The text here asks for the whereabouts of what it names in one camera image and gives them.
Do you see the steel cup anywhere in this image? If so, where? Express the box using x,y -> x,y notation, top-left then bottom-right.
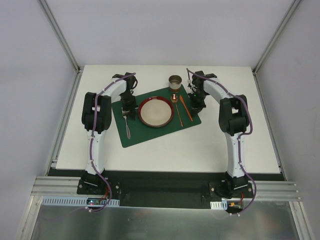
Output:
168,75 -> 182,93

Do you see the left aluminium frame post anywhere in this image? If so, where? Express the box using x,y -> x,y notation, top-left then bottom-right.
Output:
37,0 -> 81,74

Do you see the aluminium front rail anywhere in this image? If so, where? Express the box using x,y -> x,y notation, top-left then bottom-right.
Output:
31,176 -> 302,202

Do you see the aluminium frame post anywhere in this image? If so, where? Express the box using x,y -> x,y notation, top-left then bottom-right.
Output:
37,0 -> 81,74
252,0 -> 303,76

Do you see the left white cable duct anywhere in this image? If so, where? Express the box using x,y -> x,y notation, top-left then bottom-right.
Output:
42,196 -> 120,208

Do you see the silver fork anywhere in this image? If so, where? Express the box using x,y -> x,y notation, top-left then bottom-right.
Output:
123,117 -> 131,140

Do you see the right aluminium frame post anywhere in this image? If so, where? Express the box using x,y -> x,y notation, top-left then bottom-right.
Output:
252,0 -> 303,76

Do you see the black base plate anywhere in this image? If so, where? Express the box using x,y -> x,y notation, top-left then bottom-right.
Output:
76,170 -> 254,209

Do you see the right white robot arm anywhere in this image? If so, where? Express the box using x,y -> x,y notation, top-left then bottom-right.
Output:
187,69 -> 253,199

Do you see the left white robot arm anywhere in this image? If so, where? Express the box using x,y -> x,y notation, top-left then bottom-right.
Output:
81,72 -> 138,195

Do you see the right white cable duct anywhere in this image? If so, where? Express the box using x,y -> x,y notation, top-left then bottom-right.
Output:
210,200 -> 228,211

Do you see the white cable duct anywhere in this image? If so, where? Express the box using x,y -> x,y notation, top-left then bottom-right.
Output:
210,200 -> 228,211
42,196 -> 120,208

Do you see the red rimmed beige plate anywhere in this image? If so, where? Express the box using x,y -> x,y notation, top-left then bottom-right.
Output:
138,96 -> 175,128

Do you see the orange knife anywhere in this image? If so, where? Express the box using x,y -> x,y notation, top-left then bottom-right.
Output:
179,95 -> 193,122

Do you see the green placemat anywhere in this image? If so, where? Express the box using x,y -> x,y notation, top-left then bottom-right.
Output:
112,86 -> 202,148

